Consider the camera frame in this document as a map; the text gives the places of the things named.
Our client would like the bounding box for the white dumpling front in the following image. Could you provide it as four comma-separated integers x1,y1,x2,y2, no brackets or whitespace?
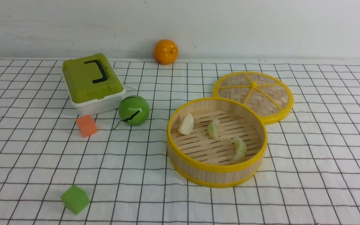
178,113,194,135

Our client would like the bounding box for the pale green dumpling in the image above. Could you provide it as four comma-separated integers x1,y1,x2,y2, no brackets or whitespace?
207,119,220,140

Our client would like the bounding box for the pale yellow dumpling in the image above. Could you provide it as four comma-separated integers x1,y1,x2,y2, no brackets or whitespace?
232,137,247,163

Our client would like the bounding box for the bamboo steamer tray yellow rim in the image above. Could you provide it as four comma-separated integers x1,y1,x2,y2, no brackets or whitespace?
166,97,268,188

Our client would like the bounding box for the woven bamboo steamer lid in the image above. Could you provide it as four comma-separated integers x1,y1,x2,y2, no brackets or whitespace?
212,71,294,124

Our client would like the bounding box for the green ball with black crack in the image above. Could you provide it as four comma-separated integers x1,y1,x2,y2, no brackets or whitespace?
118,95,150,126

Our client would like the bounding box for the orange fruit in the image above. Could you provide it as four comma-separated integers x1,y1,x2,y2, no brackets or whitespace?
153,39,178,65

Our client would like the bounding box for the green lidded white box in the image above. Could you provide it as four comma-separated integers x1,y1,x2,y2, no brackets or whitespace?
62,53,126,117

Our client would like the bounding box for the orange foam cube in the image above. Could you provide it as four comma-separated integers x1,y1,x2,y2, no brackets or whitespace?
76,114,98,138

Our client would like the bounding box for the green foam cube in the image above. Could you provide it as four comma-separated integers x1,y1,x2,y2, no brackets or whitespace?
60,185,90,215

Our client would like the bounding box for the checkered white tablecloth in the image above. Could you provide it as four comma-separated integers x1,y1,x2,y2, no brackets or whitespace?
0,59,360,225

